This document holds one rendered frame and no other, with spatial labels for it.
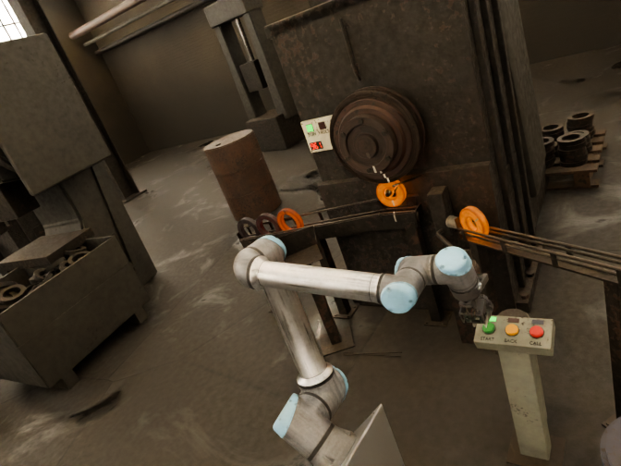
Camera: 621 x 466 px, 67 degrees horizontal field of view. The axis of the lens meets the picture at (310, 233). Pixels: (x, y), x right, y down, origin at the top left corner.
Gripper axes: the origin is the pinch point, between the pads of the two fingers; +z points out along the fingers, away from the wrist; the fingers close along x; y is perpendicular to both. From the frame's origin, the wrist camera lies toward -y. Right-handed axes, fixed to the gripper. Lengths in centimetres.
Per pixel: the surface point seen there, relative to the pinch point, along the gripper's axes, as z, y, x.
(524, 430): 48, 19, 5
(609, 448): 14.1, 30.3, 34.3
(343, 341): 77, -22, -104
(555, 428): 67, 9, 12
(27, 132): -79, -84, -317
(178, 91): 175, -664, -851
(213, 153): 55, -208, -319
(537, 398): 31.0, 12.6, 12.0
